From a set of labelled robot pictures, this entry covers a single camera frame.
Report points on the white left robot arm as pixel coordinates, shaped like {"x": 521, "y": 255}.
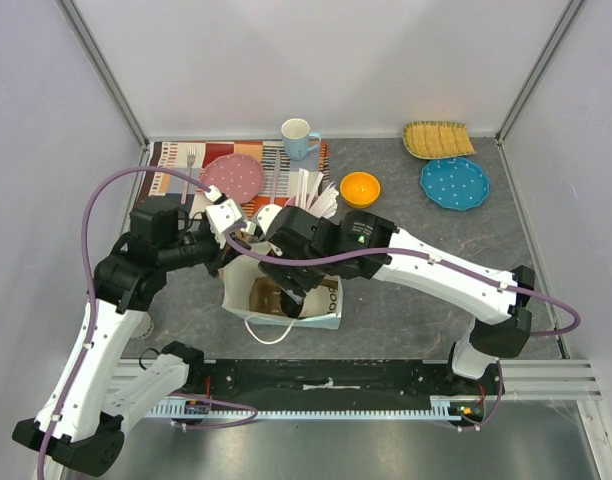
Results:
{"x": 81, "y": 426}

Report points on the black plastic cup lid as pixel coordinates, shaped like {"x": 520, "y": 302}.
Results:
{"x": 290, "y": 307}

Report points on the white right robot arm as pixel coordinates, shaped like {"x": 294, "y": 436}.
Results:
{"x": 364, "y": 245}

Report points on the white wrapped straw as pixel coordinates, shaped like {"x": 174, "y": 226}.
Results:
{"x": 313, "y": 192}
{"x": 302, "y": 187}
{"x": 326, "y": 200}

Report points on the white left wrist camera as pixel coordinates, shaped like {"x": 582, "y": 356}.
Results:
{"x": 223, "y": 214}

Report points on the colourful striped placemat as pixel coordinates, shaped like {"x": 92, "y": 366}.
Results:
{"x": 172, "y": 155}

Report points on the light blue paper bag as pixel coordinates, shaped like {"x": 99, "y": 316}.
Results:
{"x": 238, "y": 278}

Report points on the brown cardboard cup carrier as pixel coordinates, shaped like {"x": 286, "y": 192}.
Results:
{"x": 265, "y": 297}

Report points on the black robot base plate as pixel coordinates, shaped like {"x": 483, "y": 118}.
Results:
{"x": 334, "y": 385}

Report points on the blue polka dot plate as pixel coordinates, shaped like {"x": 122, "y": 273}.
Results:
{"x": 455, "y": 184}

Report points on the silver fork pink handle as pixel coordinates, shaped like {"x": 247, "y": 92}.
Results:
{"x": 190, "y": 161}

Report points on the light blue mug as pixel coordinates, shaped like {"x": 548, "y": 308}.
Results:
{"x": 298, "y": 138}

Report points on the white paper coffee cup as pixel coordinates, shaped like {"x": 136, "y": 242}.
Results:
{"x": 322, "y": 300}

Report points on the orange bowl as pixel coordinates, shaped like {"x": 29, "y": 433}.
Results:
{"x": 360, "y": 189}

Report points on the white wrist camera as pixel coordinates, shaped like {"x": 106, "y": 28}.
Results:
{"x": 262, "y": 221}
{"x": 223, "y": 214}

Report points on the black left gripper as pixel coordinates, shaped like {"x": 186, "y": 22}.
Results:
{"x": 223, "y": 257}

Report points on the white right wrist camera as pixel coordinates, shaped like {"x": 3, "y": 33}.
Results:
{"x": 262, "y": 221}

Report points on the yellow woven tray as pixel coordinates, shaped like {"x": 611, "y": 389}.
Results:
{"x": 434, "y": 140}

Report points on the pink polka dot plate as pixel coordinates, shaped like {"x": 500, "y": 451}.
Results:
{"x": 238, "y": 176}

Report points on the grey slotted cable duct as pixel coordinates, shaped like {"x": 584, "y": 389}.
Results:
{"x": 179, "y": 409}

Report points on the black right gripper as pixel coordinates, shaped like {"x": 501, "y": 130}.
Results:
{"x": 284, "y": 279}

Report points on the grey table knife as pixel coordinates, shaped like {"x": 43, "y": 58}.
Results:
{"x": 276, "y": 177}

